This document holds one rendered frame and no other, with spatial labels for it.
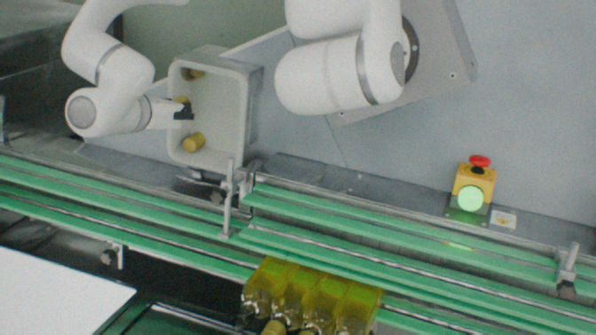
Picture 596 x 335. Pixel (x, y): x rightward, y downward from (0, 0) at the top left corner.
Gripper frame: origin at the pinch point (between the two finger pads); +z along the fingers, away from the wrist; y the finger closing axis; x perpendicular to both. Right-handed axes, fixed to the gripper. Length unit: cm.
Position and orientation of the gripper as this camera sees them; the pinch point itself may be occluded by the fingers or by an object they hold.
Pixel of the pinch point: (174, 108)
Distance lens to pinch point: 123.3
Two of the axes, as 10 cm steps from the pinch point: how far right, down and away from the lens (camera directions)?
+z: 3.0, -1.1, 9.5
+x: 1.9, -9.7, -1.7
